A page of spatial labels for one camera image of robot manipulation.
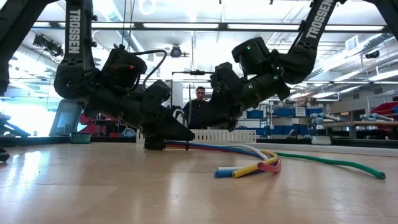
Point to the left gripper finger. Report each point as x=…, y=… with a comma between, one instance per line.
x=169, y=129

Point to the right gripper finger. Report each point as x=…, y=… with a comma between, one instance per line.
x=219, y=107
x=231, y=121

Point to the thin black rod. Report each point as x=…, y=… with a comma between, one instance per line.
x=187, y=145

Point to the white duct cover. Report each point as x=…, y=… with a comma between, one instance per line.
x=326, y=150

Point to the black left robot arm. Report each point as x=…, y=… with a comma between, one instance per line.
x=77, y=37

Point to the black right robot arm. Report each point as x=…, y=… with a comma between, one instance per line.
x=314, y=28

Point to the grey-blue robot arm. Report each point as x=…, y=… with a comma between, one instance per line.
x=318, y=121
x=373, y=117

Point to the person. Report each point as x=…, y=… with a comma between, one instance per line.
x=200, y=93

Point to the red bin rack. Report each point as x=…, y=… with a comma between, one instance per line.
x=85, y=124

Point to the LED light bar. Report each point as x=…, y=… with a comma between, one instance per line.
x=264, y=27
x=180, y=25
x=357, y=27

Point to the dark tape roll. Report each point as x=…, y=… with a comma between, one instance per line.
x=81, y=138

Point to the grey office chair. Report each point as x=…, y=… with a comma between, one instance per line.
x=66, y=119

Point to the black overhead crossbeam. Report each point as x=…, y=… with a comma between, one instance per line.
x=222, y=26

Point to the wooden workbench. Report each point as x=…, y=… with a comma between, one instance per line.
x=357, y=124

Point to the black clamp-mounted device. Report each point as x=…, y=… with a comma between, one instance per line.
x=46, y=45

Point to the black ceiling device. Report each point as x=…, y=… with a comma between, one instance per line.
x=372, y=54

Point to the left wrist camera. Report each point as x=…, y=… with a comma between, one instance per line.
x=155, y=93

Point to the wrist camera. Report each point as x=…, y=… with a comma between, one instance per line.
x=155, y=93
x=225, y=77

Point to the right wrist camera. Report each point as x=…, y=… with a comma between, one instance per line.
x=225, y=77

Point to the black overhead camera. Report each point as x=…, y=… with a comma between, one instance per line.
x=176, y=51

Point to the black aluminium table frame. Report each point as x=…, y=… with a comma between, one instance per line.
x=46, y=140

